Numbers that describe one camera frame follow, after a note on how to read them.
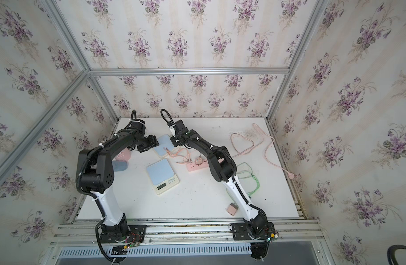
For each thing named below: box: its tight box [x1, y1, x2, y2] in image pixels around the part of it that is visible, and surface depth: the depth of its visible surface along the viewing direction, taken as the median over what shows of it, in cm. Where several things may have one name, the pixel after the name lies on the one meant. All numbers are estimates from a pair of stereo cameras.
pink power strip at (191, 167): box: [186, 159, 210, 172], surface depth 95 cm
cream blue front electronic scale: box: [146, 158, 180, 195], surface depth 92 cm
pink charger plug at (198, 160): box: [194, 156, 204, 166], surface depth 92 cm
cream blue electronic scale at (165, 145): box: [152, 134, 176, 159], surface depth 102 cm
